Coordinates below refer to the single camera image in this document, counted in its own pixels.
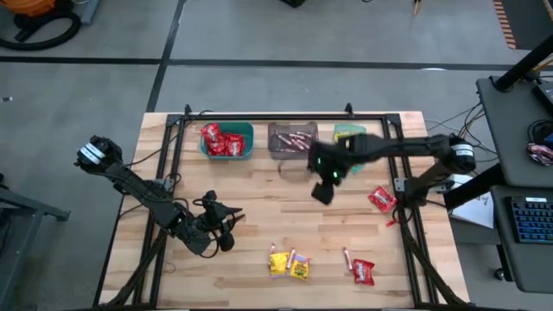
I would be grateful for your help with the red Skittles candy bag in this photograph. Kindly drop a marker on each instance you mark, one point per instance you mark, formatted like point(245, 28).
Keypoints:
point(364, 272)
point(382, 199)
point(211, 131)
point(217, 149)
point(235, 145)

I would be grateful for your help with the pink candy roll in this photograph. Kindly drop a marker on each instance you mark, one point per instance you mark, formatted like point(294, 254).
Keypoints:
point(280, 150)
point(285, 140)
point(301, 144)
point(305, 133)
point(347, 259)
point(296, 136)
point(291, 258)

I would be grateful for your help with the black aluminium rig frame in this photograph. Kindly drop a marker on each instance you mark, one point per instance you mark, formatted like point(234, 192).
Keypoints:
point(281, 116)

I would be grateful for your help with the yellow Sour Patch bag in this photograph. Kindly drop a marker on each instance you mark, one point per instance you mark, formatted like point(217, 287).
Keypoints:
point(342, 136)
point(299, 268)
point(278, 263)

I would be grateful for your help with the grey metal table leg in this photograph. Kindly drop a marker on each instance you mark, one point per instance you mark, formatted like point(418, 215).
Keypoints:
point(34, 206)

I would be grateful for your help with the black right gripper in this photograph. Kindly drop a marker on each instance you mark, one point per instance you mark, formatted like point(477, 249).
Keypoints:
point(330, 166)

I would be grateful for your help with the dark teal plastic bin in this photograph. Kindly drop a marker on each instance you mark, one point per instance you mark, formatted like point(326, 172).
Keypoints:
point(247, 128)

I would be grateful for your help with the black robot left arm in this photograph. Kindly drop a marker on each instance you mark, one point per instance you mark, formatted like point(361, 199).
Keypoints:
point(138, 190)

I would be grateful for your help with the light turquoise plastic bin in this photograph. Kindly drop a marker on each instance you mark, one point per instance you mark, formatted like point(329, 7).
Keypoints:
point(358, 128)

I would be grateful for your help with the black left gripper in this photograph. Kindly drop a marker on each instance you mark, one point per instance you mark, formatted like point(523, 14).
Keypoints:
point(216, 220)

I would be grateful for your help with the pile of candy wrappers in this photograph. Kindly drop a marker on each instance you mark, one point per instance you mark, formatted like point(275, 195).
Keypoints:
point(540, 154)

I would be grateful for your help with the white paper sheet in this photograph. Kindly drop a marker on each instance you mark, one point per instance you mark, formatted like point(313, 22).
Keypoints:
point(477, 211)

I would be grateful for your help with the orange shop vacuum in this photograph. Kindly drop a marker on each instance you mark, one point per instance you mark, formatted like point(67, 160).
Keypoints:
point(32, 6)

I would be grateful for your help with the backlit black keyboard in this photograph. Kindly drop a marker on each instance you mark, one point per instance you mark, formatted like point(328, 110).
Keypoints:
point(533, 220)

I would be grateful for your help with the black floor mat striped edge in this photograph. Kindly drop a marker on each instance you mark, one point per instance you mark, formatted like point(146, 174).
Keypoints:
point(531, 21)

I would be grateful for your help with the black pole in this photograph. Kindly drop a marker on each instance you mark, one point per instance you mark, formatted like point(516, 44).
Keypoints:
point(523, 65)

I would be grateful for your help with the grey translucent plastic bin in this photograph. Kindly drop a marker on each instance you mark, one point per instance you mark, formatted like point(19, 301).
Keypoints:
point(274, 128)

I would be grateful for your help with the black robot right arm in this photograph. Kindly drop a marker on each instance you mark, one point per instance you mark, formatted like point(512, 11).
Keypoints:
point(402, 147)

